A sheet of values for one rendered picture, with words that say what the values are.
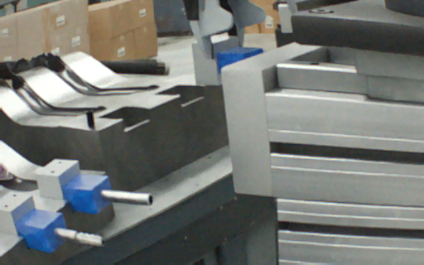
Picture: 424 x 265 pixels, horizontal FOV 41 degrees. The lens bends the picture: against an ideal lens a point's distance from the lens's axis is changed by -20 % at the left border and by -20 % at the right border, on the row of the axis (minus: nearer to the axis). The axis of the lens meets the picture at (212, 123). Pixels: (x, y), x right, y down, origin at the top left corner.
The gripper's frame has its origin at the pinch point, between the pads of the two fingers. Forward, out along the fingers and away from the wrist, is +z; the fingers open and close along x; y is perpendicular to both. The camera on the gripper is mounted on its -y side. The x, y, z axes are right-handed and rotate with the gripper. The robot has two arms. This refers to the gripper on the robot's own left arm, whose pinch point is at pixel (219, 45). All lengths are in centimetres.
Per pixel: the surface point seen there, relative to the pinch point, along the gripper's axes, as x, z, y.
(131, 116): -9.3, 7.1, -7.6
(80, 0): 247, 7, -339
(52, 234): -37.9, 9.1, 9.2
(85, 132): -18.8, 6.4, -6.2
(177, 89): 1.2, 6.5, -9.1
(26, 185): -30.1, 9.7, -7.1
